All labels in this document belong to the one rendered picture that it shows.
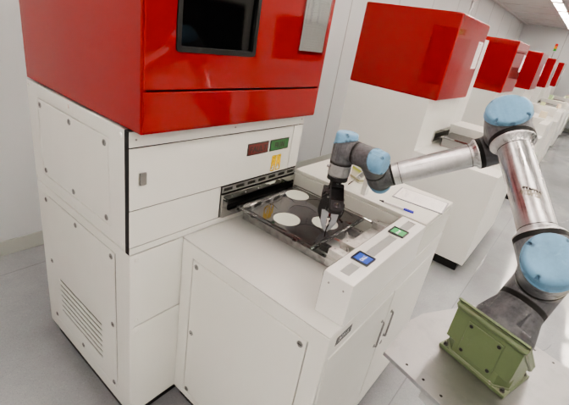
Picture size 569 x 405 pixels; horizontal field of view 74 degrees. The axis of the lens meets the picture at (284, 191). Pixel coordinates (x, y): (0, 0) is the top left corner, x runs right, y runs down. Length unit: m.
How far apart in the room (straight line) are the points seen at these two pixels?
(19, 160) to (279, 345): 1.97
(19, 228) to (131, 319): 1.54
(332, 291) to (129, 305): 0.69
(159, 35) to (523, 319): 1.12
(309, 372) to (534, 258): 0.65
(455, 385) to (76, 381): 1.55
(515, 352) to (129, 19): 1.20
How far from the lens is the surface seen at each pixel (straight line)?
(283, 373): 1.27
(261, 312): 1.21
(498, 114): 1.19
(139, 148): 1.15
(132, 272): 1.33
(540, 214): 1.07
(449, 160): 1.30
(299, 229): 1.36
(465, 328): 1.14
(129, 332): 1.49
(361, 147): 1.22
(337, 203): 1.24
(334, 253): 1.26
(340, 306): 1.09
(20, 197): 2.77
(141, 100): 1.06
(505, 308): 1.11
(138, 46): 1.04
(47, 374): 2.12
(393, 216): 1.54
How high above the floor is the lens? 1.55
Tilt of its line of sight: 23 degrees down
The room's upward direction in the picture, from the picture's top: 10 degrees clockwise
